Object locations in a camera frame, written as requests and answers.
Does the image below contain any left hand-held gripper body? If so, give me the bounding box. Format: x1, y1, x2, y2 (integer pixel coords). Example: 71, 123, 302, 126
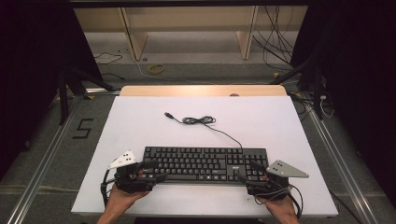
106, 150, 157, 194

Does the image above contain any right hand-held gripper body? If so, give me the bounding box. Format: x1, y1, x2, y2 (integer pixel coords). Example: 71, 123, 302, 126
245, 159, 310, 201

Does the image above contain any black keyboard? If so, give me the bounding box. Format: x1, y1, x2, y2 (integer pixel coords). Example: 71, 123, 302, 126
142, 146, 271, 187

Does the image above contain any person's left hand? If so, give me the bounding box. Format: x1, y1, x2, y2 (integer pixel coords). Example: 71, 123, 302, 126
105, 183, 150, 217

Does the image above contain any person's right hand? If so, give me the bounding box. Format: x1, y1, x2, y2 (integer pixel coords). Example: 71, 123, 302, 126
256, 194, 297, 218

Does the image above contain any white board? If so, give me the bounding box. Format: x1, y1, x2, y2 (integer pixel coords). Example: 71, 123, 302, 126
70, 95, 340, 218

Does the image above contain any wooden table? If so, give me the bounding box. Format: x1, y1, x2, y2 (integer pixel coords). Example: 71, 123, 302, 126
119, 85, 289, 98

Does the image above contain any yellow tape roll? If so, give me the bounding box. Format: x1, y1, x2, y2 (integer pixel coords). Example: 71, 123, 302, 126
148, 63, 165, 75

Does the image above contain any black metal stand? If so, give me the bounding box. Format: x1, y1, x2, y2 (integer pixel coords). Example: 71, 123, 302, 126
57, 64, 117, 126
270, 52, 326, 120

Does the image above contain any black curtain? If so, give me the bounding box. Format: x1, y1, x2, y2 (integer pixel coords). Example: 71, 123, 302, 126
290, 0, 396, 206
0, 0, 105, 181

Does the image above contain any wooden shelf unit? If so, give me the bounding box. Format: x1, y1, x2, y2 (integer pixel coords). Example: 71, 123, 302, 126
74, 5, 309, 62

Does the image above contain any aluminium floor rail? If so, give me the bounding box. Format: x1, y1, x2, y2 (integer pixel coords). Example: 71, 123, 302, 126
301, 92, 380, 224
6, 94, 82, 224

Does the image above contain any black keyboard cable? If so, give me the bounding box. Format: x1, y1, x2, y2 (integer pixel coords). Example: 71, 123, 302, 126
163, 111, 244, 149

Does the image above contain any white floor cable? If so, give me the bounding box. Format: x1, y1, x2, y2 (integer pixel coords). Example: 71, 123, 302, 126
134, 59, 219, 85

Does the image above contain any thin black floor cable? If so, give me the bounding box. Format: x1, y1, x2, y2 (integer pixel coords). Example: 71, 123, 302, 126
93, 51, 125, 81

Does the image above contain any bundle of black cables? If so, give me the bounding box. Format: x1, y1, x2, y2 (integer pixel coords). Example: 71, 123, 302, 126
251, 5, 296, 71

